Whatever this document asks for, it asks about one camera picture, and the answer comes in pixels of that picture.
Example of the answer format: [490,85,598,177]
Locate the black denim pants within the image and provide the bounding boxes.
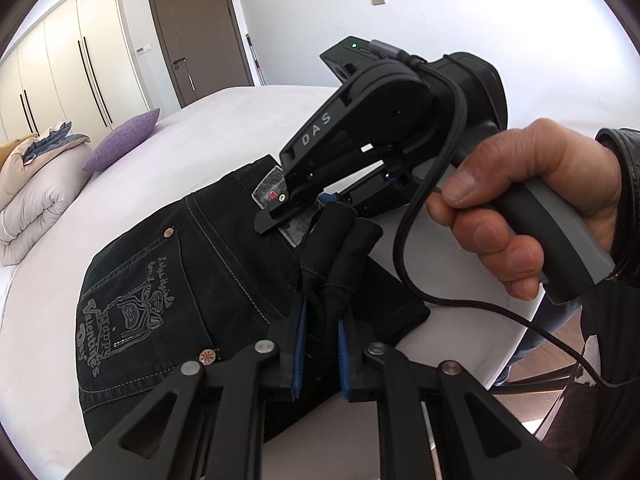
[75,155,433,449]

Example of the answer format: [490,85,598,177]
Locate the person's right hand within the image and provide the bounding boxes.
[425,118,622,300]

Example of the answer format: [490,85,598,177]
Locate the white bed sheet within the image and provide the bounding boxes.
[1,86,541,479]

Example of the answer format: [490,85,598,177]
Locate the brown wooden door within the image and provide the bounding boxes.
[149,0,254,107]

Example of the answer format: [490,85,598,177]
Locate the purple cushion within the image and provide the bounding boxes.
[82,108,160,172]

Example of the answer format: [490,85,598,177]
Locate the folded grey blue cloth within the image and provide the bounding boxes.
[22,122,90,165]

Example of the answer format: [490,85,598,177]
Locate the white wardrobe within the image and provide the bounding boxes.
[1,0,149,144]

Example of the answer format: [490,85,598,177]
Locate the black leather jacket sleeve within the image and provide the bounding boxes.
[575,128,639,479]

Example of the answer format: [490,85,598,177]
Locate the folded beige duvet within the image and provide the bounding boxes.
[1,141,92,266]

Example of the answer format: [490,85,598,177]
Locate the yellow pillow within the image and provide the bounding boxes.
[1,136,37,174]

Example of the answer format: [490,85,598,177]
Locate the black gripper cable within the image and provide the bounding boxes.
[394,54,640,389]

